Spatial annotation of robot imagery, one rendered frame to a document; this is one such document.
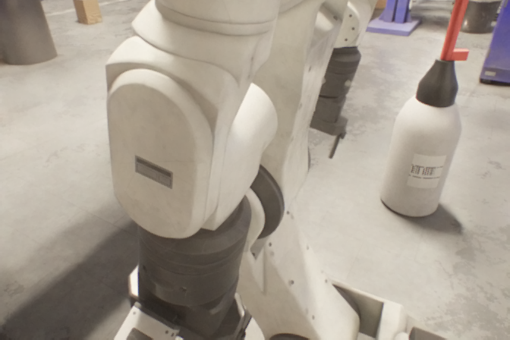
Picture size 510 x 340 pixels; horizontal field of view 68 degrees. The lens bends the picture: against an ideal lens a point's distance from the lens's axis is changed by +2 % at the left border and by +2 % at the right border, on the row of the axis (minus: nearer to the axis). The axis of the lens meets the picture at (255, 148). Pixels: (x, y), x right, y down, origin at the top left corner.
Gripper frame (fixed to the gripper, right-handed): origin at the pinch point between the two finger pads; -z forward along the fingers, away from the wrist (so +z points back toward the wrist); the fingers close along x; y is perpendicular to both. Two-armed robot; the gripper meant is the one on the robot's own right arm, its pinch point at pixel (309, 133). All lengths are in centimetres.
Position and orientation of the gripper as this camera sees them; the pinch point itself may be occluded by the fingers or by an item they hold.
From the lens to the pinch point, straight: 74.0
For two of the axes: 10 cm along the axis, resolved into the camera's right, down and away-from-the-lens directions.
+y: -4.2, 4.9, -7.7
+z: 1.7, -7.9, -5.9
